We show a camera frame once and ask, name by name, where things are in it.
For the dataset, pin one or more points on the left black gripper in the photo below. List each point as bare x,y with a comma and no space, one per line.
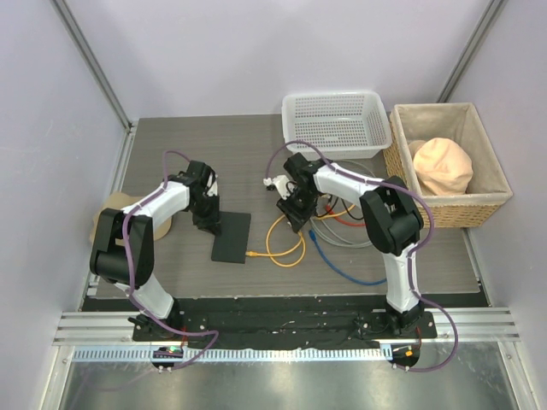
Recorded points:
213,223

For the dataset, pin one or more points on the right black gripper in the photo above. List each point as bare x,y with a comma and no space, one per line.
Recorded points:
297,219

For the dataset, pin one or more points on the black network switch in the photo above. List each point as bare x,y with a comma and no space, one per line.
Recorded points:
231,245

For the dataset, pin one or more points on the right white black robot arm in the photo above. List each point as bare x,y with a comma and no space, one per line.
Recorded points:
392,221

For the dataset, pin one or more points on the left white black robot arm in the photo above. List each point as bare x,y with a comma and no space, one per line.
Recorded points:
123,247

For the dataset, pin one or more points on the white plastic perforated basket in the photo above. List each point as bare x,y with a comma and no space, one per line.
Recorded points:
339,124

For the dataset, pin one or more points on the peach cloth hat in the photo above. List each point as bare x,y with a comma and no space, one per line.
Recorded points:
441,166

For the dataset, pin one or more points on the wicker basket with liner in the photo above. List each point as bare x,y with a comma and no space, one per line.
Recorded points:
488,189

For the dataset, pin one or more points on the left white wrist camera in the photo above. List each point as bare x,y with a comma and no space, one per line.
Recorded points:
212,188

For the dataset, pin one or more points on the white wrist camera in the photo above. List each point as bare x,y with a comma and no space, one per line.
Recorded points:
279,183
212,188

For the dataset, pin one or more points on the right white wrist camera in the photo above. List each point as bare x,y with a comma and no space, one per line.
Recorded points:
279,183

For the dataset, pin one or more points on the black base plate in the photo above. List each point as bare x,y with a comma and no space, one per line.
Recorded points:
273,310

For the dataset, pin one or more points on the aluminium rail frame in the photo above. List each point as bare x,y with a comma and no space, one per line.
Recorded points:
462,358

